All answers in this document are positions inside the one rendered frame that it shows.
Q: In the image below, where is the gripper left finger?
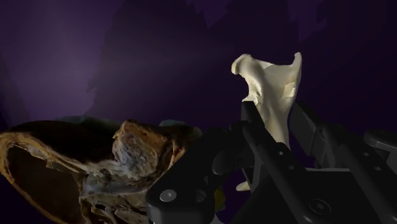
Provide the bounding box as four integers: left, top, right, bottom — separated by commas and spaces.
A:
145, 101, 323, 224

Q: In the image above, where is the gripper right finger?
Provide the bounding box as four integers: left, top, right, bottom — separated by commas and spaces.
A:
289, 102, 397, 224

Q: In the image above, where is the cream bone-shaped object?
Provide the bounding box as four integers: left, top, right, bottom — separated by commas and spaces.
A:
230, 52, 303, 192

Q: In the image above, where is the brown rough hollow object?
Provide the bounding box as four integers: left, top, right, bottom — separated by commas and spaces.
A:
0, 118, 204, 224

